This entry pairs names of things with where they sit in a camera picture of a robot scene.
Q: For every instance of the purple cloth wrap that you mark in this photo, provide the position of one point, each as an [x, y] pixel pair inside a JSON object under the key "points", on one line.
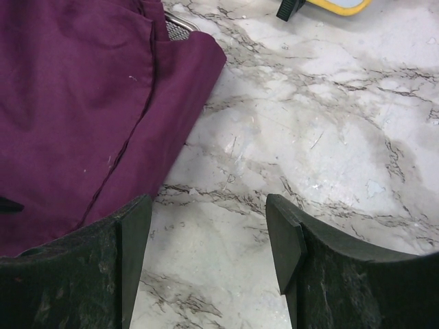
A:
{"points": [[96, 103]]}

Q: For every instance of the yellow framed whiteboard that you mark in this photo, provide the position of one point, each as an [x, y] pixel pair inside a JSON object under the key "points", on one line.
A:
{"points": [[342, 7]]}

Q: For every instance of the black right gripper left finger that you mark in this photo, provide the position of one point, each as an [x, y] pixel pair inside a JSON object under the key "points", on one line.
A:
{"points": [[86, 279]]}

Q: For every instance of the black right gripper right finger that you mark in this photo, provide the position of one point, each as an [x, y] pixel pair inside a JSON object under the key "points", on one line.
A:
{"points": [[331, 279]]}

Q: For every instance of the black whiteboard stand foot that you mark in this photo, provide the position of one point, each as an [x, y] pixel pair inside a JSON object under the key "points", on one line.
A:
{"points": [[289, 7]]}

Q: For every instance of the metal mesh tray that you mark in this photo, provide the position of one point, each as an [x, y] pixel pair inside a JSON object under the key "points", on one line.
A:
{"points": [[179, 28]]}

